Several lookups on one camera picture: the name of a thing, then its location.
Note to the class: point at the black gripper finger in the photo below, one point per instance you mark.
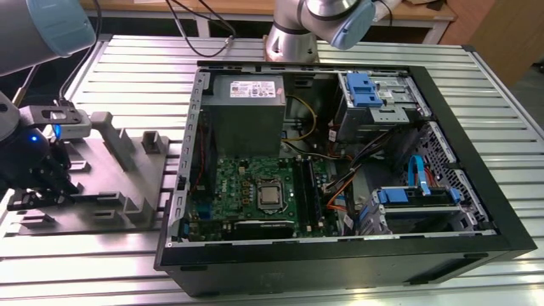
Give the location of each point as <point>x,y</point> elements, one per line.
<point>32,199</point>
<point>61,178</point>

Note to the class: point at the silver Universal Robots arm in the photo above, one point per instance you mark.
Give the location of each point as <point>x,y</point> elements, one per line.
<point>25,38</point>

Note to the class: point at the grey parts rack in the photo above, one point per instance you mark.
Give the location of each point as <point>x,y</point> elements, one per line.
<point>115,178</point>

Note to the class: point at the blue board connector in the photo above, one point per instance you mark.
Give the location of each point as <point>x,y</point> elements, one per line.
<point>204,213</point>

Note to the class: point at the green motherboard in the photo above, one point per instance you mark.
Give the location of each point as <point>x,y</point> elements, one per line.
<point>229,178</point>

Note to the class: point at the grey power supply unit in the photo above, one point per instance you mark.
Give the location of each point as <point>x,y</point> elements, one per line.
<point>241,127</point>

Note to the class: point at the CPU socket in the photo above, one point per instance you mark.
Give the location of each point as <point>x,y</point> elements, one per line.
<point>269,181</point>

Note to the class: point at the silver CPU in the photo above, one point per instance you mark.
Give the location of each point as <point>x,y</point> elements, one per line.
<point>271,195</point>

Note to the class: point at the black graphics card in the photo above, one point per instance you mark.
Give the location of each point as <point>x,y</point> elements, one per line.
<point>263,228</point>

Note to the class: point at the white label sticker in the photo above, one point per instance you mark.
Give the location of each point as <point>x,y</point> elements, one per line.
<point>252,90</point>

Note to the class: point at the wooden desk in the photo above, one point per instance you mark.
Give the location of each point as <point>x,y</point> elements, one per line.
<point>136,4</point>

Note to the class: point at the black PC case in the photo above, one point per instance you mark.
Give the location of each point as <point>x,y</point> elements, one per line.
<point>340,255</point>

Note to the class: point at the blue plastic drive latch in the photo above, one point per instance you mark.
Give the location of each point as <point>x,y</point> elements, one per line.
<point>361,92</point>

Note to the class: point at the silver drive cage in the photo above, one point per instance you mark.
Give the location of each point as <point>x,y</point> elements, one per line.
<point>383,118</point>

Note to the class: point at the hard disk in blue carrier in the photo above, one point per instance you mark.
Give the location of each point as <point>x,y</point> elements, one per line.
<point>392,195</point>

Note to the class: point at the brown wooden cabinet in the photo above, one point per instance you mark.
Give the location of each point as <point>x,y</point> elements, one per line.
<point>501,25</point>

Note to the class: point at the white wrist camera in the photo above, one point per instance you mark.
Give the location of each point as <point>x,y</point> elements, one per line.
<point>76,126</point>

